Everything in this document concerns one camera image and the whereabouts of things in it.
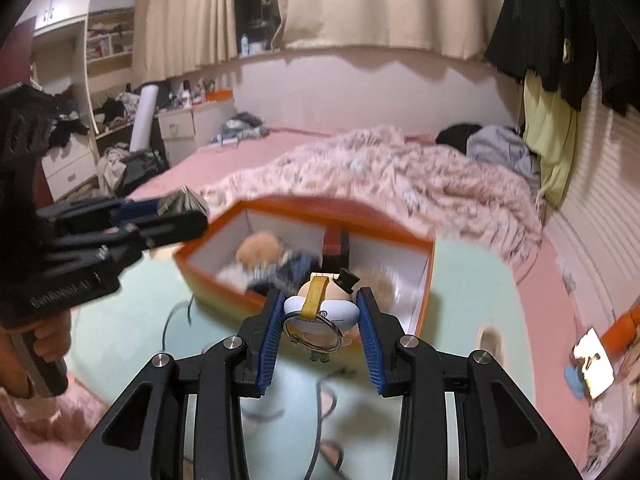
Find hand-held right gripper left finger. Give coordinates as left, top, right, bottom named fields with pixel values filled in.
left=60, top=287, right=286, bottom=480

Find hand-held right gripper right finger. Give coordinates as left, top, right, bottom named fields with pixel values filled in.
left=356, top=286, right=583, bottom=480

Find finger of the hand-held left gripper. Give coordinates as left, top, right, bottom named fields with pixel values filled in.
left=52, top=209, right=208, bottom=273
left=37, top=198, right=166, bottom=237

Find silver triangular pouch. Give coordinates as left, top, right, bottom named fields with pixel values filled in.
left=155, top=185, right=211, bottom=218

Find figurine fur ball keychain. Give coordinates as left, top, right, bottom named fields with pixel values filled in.
left=282, top=267, right=401, bottom=363

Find orange cardboard box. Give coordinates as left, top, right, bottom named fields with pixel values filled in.
left=172, top=199, right=436, bottom=356

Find white fur pompom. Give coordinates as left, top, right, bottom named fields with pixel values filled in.
left=217, top=264, right=257, bottom=287

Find brown round plush toy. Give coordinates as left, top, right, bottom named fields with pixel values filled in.
left=235, top=230, right=286, bottom=268

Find red and black small case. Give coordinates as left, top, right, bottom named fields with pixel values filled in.
left=322, top=225, right=351, bottom=268

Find person's left hand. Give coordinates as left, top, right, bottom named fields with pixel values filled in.
left=27, top=307, right=73, bottom=365

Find dark clothes heap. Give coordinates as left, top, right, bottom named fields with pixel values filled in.
left=97, top=145, right=171, bottom=196

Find white desk drawers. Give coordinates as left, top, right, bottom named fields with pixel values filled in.
left=40, top=132, right=101, bottom=201

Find white nightstand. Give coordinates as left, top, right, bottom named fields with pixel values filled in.
left=157, top=99, right=237, bottom=167

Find white paper roll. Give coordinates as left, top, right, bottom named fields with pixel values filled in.
left=129, top=84, right=160, bottom=153

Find messy clothes pile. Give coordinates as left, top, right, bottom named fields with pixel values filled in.
left=50, top=90, right=173, bottom=136

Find teal cartoon lap table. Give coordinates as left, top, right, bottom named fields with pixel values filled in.
left=65, top=237, right=546, bottom=480

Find folded clothes heap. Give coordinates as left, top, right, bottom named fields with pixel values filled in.
left=210, top=112, right=271, bottom=147

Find white open shelf unit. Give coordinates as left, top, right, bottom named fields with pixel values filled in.
left=82, top=7, right=138, bottom=91

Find pink floral quilt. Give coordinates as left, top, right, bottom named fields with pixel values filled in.
left=200, top=127, right=546, bottom=263

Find pink bed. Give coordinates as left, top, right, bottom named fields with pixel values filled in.
left=125, top=127, right=640, bottom=461

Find dark red panel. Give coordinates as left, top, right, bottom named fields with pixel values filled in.
left=10, top=22, right=38, bottom=93

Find beige curtain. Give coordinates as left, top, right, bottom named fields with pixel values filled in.
left=131, top=0, right=242, bottom=83
left=274, top=0, right=513, bottom=61

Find small blue object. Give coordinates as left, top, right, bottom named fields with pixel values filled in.
left=564, top=364, right=588, bottom=401

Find black garment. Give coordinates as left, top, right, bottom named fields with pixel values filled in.
left=435, top=122, right=488, bottom=151

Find grey hoodie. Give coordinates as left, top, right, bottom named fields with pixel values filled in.
left=466, top=125, right=543, bottom=191

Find dark window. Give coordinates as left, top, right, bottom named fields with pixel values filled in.
left=234, top=0, right=287, bottom=53

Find yellow-green hanging cloth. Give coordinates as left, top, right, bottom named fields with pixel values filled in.
left=522, top=67, right=581, bottom=208

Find white slatted panel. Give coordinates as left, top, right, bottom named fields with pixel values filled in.
left=542, top=75, right=640, bottom=341

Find black hanging jacket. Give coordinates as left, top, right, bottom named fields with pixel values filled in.
left=484, top=0, right=640, bottom=116

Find white wall cabinet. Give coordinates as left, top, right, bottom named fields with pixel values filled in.
left=17, top=0, right=98, bottom=38

